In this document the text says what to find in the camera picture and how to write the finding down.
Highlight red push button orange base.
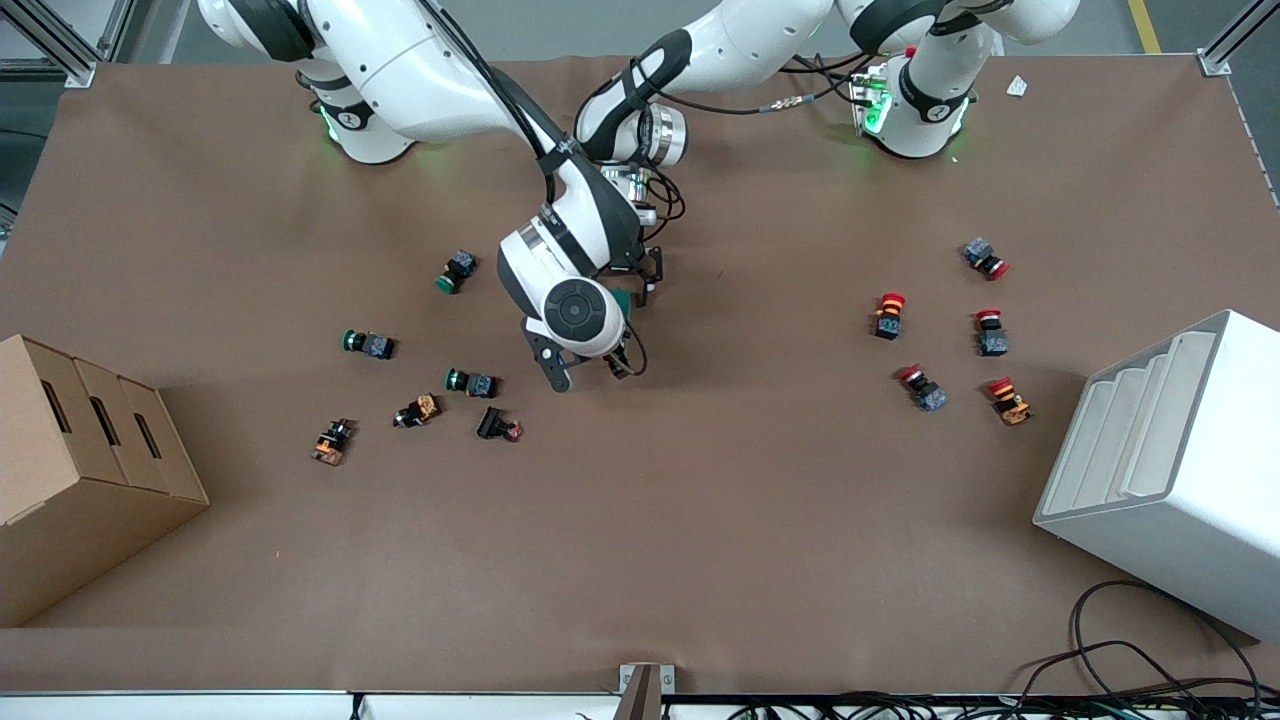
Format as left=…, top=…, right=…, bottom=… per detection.
left=988, top=377, right=1033, bottom=427

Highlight cardboard drawer box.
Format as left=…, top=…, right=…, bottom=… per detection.
left=0, top=334, right=211, bottom=629

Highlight white plastic drawer bin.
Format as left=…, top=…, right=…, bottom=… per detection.
left=1033, top=309, right=1280, bottom=643

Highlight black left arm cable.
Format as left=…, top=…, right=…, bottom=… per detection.
left=625, top=50, right=906, bottom=116

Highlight metal table edge bracket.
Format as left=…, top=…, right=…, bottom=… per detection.
left=619, top=663, right=676, bottom=720

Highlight silver table edge rail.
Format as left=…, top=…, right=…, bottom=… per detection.
left=0, top=690, right=621, bottom=720

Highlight aluminium frame post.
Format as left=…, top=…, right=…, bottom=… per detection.
left=0, top=0, right=98, bottom=89
left=1197, top=0, right=1280, bottom=78

